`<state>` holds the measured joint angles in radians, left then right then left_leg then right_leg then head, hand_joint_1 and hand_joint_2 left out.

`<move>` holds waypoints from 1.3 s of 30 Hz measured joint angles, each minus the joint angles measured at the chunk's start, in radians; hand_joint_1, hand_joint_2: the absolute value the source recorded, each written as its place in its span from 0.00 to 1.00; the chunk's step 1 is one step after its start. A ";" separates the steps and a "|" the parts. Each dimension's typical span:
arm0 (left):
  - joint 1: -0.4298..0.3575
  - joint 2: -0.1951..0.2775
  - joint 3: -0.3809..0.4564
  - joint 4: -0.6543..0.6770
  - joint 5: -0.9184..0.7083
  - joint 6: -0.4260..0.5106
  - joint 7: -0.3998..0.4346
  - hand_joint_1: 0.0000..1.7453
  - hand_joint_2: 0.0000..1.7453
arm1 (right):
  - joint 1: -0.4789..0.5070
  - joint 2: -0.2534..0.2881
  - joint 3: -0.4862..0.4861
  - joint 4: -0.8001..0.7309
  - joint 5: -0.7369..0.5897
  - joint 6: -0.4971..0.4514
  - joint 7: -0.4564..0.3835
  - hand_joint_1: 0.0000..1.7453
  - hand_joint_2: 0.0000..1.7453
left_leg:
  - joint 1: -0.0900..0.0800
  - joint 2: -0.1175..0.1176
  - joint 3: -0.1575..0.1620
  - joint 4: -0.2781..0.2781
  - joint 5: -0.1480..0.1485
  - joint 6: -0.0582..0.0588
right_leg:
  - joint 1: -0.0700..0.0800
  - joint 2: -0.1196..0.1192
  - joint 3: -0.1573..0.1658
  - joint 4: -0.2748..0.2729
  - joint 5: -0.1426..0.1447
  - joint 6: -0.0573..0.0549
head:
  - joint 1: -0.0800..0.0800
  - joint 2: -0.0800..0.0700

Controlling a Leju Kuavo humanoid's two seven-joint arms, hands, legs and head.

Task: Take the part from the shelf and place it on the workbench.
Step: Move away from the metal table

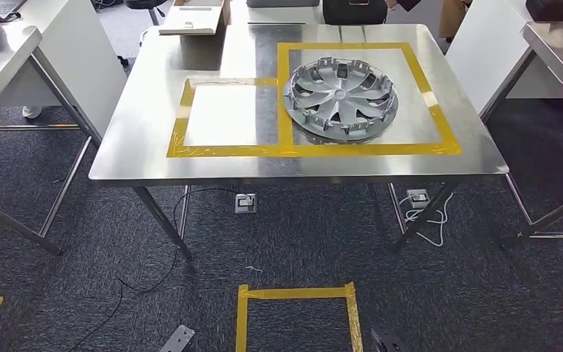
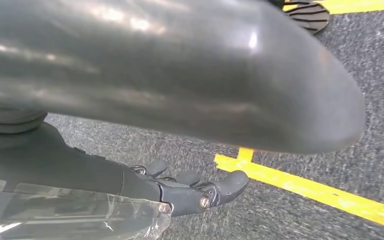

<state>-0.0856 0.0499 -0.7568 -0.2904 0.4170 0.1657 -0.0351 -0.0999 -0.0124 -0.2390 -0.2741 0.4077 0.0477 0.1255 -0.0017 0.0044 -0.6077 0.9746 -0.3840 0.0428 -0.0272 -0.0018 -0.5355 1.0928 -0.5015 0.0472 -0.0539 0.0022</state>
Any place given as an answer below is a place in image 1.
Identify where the grey plastic wheel hubcap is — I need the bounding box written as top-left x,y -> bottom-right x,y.
282,56 -> 400,145

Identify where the steel workbench table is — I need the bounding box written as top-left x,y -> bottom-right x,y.
88,21 -> 509,261

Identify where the black robot body part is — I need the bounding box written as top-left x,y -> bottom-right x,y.
158,324 -> 196,352

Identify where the silver floor outlet box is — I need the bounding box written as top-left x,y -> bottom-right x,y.
406,189 -> 430,210
234,192 -> 257,215

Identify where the large yellow tape rectangle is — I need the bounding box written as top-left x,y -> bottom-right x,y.
276,42 -> 462,158

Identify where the small yellow tape rectangle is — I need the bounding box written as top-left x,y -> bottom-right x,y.
166,77 -> 280,159

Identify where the black bag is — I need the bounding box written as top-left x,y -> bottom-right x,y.
323,0 -> 389,25
526,0 -> 563,23

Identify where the flat cardboard box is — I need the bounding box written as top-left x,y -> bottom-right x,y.
158,0 -> 232,36

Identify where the black office chair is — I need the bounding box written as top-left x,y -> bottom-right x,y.
116,0 -> 171,67

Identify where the white desk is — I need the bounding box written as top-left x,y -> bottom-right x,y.
0,0 -> 128,139
445,0 -> 563,115

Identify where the black floor cable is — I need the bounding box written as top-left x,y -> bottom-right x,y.
65,188 -> 239,352

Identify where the white floor cable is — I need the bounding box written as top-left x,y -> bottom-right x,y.
397,191 -> 455,248

